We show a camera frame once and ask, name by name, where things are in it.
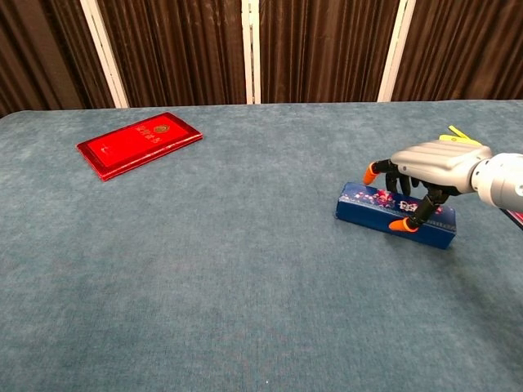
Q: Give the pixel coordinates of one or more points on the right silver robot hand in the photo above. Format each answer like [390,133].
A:
[441,161]

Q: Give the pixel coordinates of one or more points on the blue glasses case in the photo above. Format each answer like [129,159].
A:
[367,212]

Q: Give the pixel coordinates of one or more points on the dark brown curtain panel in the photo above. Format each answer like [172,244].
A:
[41,53]
[461,45]
[327,49]
[175,49]

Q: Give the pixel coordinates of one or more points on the teal table cloth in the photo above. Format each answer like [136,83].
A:
[204,265]

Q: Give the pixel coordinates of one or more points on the red certificate book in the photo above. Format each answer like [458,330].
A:
[135,143]

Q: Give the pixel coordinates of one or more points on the white slotted metal rail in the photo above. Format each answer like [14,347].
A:
[104,53]
[395,49]
[250,49]

